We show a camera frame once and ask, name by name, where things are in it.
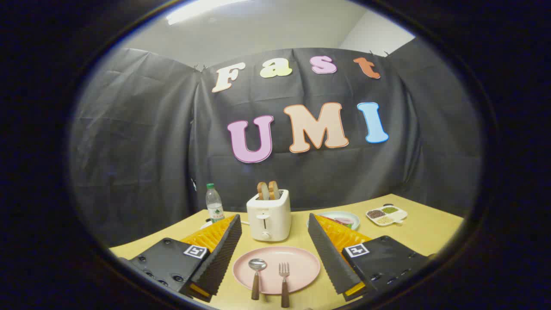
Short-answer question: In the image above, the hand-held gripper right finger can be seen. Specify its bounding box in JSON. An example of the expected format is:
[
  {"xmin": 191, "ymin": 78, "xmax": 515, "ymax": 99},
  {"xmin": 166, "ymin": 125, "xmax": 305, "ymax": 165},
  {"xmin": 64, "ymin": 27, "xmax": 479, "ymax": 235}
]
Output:
[{"xmin": 307, "ymin": 213, "xmax": 431, "ymax": 302}]

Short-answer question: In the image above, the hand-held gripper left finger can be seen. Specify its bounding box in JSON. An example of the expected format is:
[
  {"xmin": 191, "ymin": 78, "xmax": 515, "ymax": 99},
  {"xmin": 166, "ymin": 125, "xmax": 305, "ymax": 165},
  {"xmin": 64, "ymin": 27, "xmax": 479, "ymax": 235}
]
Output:
[{"xmin": 118, "ymin": 214, "xmax": 242, "ymax": 303}]

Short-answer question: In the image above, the metal spoon wooden handle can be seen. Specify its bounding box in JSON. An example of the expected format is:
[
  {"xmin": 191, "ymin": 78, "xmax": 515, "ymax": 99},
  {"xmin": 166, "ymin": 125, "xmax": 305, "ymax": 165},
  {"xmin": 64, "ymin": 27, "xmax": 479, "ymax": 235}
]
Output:
[{"xmin": 248, "ymin": 258, "xmax": 267, "ymax": 301}]

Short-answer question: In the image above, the metal fork wooden handle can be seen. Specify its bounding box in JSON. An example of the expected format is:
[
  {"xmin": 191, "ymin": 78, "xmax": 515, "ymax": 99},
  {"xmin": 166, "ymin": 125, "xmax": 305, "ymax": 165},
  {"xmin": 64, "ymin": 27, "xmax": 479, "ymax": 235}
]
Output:
[{"xmin": 279, "ymin": 263, "xmax": 290, "ymax": 308}]

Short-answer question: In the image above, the pink round plate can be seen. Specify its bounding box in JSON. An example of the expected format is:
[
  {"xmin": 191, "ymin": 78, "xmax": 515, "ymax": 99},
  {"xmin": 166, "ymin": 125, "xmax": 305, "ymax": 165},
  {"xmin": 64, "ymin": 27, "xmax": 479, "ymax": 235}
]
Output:
[{"xmin": 232, "ymin": 246, "xmax": 321, "ymax": 295}]

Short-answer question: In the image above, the light green food plate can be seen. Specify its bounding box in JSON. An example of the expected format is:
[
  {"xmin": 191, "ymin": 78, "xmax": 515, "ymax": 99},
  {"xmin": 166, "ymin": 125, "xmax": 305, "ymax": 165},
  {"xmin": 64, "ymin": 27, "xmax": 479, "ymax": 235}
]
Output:
[{"xmin": 306, "ymin": 211, "xmax": 360, "ymax": 231}]

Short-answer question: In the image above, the clear plastic water bottle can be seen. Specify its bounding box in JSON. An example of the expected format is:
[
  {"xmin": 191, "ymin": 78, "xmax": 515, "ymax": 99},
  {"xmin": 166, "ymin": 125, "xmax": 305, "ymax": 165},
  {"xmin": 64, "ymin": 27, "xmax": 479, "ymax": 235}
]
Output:
[{"xmin": 205, "ymin": 183, "xmax": 225, "ymax": 223}]

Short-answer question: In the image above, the white toaster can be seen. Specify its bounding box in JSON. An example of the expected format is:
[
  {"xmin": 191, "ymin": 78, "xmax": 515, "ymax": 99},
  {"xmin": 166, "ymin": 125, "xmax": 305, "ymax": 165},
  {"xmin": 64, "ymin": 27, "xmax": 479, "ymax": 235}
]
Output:
[{"xmin": 246, "ymin": 189, "xmax": 292, "ymax": 242}]

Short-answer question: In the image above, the white divided bean dish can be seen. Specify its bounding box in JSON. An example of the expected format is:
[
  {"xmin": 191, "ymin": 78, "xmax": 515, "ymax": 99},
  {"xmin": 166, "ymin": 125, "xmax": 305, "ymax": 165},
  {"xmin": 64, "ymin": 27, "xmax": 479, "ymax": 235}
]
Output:
[{"xmin": 366, "ymin": 205, "xmax": 408, "ymax": 227}]

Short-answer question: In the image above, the black backdrop cloth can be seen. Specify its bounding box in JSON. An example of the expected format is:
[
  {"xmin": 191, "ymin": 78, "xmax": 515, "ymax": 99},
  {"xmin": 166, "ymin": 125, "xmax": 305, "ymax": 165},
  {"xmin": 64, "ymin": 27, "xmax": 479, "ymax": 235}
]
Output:
[{"xmin": 69, "ymin": 38, "xmax": 483, "ymax": 248}]

